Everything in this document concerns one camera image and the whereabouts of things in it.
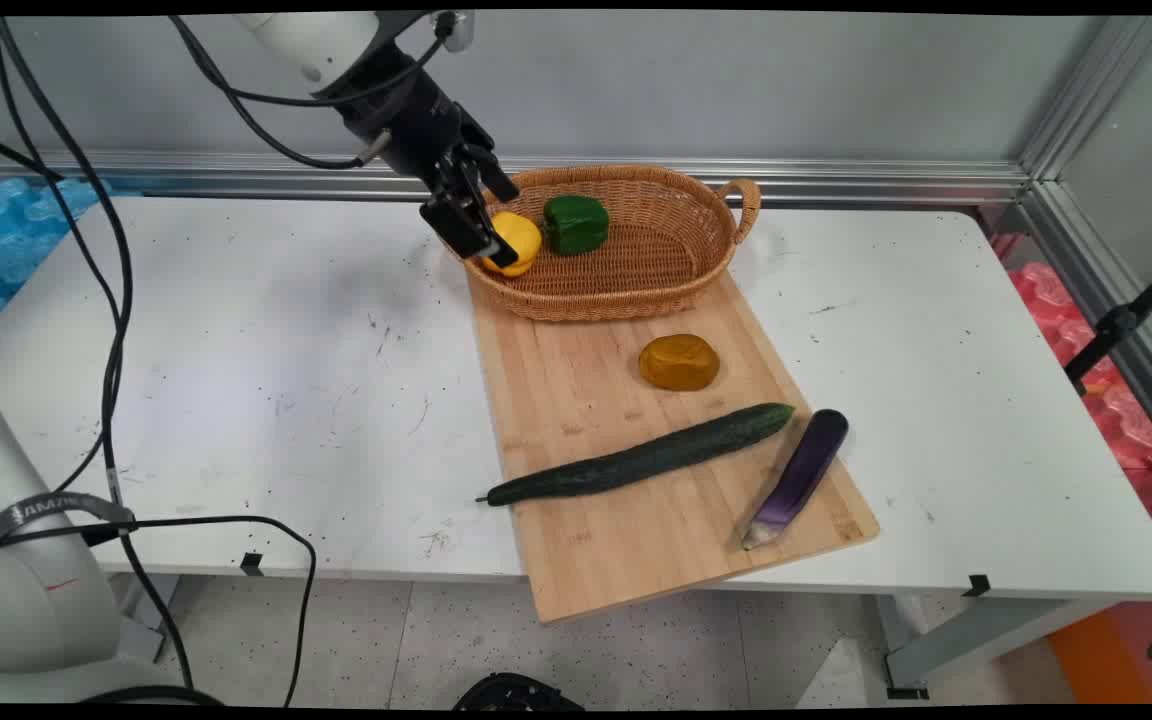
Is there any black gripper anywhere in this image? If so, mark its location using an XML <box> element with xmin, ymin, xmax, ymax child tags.
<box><xmin>334</xmin><ymin>44</ymin><xmax>522</xmax><ymax>271</ymax></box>

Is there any yellow bell pepper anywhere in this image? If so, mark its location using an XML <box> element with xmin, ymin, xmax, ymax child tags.
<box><xmin>479</xmin><ymin>211</ymin><xmax>544</xmax><ymax>279</ymax></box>

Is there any brown potato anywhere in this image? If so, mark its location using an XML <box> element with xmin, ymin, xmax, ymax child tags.
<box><xmin>637</xmin><ymin>333</ymin><xmax>722</xmax><ymax>393</ymax></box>

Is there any green bell pepper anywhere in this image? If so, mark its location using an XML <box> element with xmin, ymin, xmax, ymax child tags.
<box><xmin>543</xmin><ymin>194</ymin><xmax>610</xmax><ymax>256</ymax></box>

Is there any woven wicker basket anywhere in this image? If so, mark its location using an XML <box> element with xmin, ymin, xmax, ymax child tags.
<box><xmin>446</xmin><ymin>164</ymin><xmax>762</xmax><ymax>323</ymax></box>

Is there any long green cucumber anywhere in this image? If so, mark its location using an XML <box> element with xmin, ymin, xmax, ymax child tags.
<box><xmin>476</xmin><ymin>402</ymin><xmax>796</xmax><ymax>508</ymax></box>

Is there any bamboo cutting board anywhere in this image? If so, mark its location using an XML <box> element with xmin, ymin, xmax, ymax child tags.
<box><xmin>466</xmin><ymin>268</ymin><xmax>881</xmax><ymax>626</ymax></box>

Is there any purple eggplant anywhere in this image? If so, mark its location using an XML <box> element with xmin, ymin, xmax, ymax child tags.
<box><xmin>741</xmin><ymin>408</ymin><xmax>850</xmax><ymax>552</ymax></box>

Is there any blue bubble mat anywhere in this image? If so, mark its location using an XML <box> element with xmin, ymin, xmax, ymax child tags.
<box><xmin>0</xmin><ymin>174</ymin><xmax>115</xmax><ymax>347</ymax></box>

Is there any round black floor object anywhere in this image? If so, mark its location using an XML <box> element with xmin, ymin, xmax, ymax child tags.
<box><xmin>452</xmin><ymin>672</ymin><xmax>587</xmax><ymax>712</ymax></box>

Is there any black tripod stand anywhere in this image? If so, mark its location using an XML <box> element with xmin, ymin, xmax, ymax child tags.
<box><xmin>1064</xmin><ymin>250</ymin><xmax>1152</xmax><ymax>397</ymax></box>

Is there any grey table leg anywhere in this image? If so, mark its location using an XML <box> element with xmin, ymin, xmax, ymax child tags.
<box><xmin>874</xmin><ymin>594</ymin><xmax>1129</xmax><ymax>701</ymax></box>

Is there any pink bubble mat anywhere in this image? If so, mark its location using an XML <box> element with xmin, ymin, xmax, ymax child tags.
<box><xmin>1004</xmin><ymin>232</ymin><xmax>1152</xmax><ymax>591</ymax></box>

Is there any orange floor panel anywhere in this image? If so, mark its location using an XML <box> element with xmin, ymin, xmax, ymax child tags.
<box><xmin>1046</xmin><ymin>604</ymin><xmax>1152</xmax><ymax>706</ymax></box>

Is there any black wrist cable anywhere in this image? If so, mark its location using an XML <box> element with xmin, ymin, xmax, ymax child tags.
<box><xmin>168</xmin><ymin>14</ymin><xmax>457</xmax><ymax>171</ymax></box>

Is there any horizontal aluminium frame rail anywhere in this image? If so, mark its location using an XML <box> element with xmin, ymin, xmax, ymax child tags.
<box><xmin>0</xmin><ymin>150</ymin><xmax>1032</xmax><ymax>208</ymax></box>

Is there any black cable with white label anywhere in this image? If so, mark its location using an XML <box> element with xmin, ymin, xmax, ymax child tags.
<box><xmin>0</xmin><ymin>15</ymin><xmax>199</xmax><ymax>693</ymax></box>

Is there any black looped floor cable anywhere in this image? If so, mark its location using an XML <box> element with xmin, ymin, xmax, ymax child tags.
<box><xmin>86</xmin><ymin>514</ymin><xmax>319</xmax><ymax>707</ymax></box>

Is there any grey printed cable strap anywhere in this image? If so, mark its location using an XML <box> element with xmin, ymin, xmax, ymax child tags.
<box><xmin>0</xmin><ymin>491</ymin><xmax>138</xmax><ymax>557</ymax></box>

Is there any slanted aluminium frame rail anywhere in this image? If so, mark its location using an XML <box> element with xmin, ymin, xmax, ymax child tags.
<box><xmin>1018</xmin><ymin>15</ymin><xmax>1152</xmax><ymax>471</ymax></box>

